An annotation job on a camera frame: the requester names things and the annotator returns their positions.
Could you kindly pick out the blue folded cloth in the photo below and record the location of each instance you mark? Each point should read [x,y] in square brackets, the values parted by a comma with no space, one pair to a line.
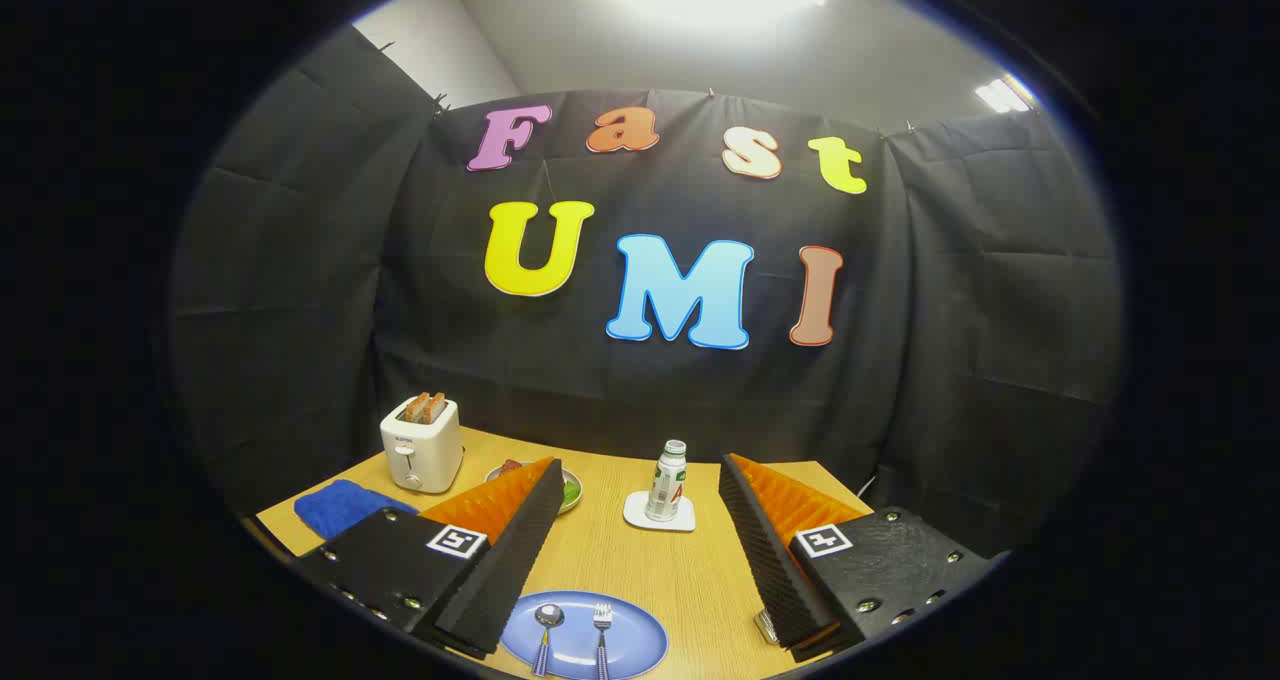
[345,507]

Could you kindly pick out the white toaster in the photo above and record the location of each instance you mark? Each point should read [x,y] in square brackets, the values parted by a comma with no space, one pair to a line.
[420,450]

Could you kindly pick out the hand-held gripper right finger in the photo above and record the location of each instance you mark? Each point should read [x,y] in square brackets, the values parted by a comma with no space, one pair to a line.
[770,560]

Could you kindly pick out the brown toast slice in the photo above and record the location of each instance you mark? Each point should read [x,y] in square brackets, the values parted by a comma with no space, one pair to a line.
[437,408]
[416,407]

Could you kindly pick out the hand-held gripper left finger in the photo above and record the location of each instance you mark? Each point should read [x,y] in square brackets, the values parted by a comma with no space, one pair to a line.
[505,570]

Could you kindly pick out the green lettuce leaf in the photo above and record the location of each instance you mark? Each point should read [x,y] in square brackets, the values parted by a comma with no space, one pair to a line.
[569,493]

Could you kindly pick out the blue round plate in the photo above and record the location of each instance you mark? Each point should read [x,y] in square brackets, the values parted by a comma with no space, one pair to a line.
[630,635]

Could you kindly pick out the white square coaster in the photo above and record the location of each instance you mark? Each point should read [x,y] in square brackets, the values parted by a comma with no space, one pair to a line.
[637,516]

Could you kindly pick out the small beige food plate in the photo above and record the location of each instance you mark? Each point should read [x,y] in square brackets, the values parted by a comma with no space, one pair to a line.
[572,482]

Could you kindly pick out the brown meat piece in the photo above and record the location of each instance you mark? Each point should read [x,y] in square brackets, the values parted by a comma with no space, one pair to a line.
[510,467]

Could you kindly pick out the white drink bottle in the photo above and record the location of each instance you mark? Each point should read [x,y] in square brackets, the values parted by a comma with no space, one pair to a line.
[666,485]

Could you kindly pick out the small ceiling light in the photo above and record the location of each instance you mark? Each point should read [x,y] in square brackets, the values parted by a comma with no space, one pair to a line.
[1003,94]

